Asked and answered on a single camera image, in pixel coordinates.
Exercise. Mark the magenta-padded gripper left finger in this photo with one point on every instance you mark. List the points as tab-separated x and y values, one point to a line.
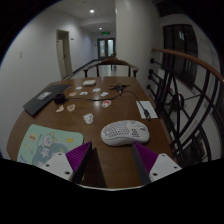
61	165

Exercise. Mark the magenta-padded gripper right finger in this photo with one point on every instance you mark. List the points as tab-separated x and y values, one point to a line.
163	165

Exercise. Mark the white perforated computer mouse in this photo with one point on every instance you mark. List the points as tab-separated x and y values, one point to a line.
123	131

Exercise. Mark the light green printed mouse pad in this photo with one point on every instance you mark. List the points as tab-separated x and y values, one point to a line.
43	143

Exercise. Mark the beige sticker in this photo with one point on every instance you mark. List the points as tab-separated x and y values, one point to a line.
60	109

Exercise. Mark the orange sticker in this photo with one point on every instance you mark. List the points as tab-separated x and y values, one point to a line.
71	107
72	94

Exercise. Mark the white paper sheet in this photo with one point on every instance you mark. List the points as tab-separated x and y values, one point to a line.
146	107

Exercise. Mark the small black charger block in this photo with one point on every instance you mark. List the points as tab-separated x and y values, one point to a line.
59	98

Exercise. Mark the dark closed laptop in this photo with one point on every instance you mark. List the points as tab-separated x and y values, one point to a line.
45	98

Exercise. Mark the small flat white box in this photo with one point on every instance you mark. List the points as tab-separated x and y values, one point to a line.
89	82

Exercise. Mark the dark bunch of keys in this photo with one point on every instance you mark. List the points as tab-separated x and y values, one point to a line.
118	87

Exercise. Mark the white side door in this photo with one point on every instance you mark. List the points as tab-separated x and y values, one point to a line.
63	55

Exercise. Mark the black railing with wooden handrail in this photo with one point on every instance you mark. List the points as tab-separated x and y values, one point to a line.
190	57

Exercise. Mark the dark framed window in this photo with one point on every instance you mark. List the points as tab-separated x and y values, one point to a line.
180	53

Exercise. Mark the wooden armchair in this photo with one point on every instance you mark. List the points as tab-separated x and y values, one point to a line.
111	61

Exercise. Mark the glazed double door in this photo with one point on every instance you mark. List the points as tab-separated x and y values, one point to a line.
106	48

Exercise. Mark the green exit sign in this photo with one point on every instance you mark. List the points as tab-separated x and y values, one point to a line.
105	32

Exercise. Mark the ceiling lights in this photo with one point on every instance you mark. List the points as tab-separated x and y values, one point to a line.
91	11

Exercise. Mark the white wall switch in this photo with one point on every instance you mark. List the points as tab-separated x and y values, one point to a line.
21	54

